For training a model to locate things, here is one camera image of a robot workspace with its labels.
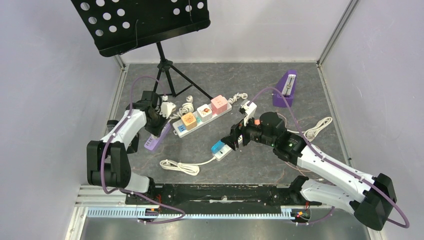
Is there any purple power strip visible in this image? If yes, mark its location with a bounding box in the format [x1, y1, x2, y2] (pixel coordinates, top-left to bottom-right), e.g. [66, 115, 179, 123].
[144, 122, 171, 152]

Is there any white power strip with USB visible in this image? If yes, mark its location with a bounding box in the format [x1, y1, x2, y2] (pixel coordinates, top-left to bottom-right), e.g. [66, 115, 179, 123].
[211, 140, 234, 161]

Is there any beige cube socket adapter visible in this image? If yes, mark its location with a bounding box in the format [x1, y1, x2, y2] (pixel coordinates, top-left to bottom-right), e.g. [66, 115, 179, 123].
[181, 112, 198, 131]

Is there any blue plug adapter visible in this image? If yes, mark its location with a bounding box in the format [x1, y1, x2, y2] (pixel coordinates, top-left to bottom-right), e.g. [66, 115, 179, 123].
[211, 140, 225, 155]

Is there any white multicolour power strip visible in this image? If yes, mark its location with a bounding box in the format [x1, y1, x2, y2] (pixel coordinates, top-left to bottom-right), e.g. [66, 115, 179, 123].
[172, 103, 232, 138]

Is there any white cube socket adapter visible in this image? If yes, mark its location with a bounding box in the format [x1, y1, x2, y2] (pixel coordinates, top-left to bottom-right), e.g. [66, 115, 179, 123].
[196, 104, 213, 122]

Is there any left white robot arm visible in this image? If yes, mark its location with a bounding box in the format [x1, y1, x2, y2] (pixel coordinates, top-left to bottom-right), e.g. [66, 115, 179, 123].
[86, 91, 176, 204]

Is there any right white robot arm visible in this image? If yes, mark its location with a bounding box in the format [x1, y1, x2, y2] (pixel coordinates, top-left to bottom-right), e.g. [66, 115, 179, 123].
[221, 112, 397, 231]

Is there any clear plastic tray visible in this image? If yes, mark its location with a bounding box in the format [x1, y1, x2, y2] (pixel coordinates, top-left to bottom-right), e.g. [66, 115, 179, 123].
[106, 120, 119, 132]

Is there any purple metronome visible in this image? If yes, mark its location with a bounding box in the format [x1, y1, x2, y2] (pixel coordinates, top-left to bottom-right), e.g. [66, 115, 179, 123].
[272, 69, 297, 108]

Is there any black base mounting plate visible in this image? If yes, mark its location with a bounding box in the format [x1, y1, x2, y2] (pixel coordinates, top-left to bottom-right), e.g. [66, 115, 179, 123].
[146, 183, 307, 215]

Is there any black perforated music stand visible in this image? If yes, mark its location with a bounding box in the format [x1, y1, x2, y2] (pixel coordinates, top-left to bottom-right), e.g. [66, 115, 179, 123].
[71, 0, 212, 99]

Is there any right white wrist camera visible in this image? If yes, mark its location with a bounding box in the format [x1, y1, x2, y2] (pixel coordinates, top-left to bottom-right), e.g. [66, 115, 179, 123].
[239, 99, 257, 126]

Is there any white knotted strip cord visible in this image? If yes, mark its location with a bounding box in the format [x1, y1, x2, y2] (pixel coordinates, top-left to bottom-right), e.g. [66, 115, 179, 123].
[170, 95, 195, 120]

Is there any white twisted cord with plug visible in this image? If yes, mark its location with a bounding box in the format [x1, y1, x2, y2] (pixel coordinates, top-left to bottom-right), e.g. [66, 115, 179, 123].
[228, 92, 249, 104]

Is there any thin pink charger cable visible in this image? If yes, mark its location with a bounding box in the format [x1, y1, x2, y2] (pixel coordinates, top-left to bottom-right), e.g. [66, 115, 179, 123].
[276, 112, 326, 181]

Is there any white bundled cord right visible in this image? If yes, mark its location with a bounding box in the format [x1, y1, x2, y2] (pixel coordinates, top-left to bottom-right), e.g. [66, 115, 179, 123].
[286, 116, 333, 142]

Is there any white coiled power cord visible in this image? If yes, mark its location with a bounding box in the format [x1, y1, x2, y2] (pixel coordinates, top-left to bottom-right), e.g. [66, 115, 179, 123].
[159, 156, 217, 177]

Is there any aluminium rail frame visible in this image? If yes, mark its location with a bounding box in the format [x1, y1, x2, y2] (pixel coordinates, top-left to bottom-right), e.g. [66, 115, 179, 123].
[74, 0, 377, 220]

